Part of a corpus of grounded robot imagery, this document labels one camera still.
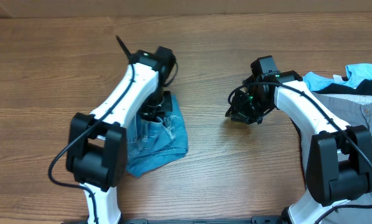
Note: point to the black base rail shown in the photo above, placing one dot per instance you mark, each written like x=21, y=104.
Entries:
x=198, y=221

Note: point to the black garment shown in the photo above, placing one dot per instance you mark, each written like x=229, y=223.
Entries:
x=364, y=88

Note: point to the grey garment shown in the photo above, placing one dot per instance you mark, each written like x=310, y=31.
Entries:
x=355, y=110

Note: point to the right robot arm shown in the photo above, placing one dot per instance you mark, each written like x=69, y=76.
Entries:
x=337, y=157

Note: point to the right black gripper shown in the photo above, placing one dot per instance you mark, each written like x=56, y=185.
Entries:
x=238, y=111

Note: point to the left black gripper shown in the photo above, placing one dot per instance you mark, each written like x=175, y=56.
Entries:
x=166, y=106

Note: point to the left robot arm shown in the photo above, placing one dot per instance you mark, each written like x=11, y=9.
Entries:
x=97, y=153

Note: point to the light blue shirt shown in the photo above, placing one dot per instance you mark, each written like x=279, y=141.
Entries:
x=355, y=74

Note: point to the light blue denim jeans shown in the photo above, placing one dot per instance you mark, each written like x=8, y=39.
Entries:
x=153, y=144

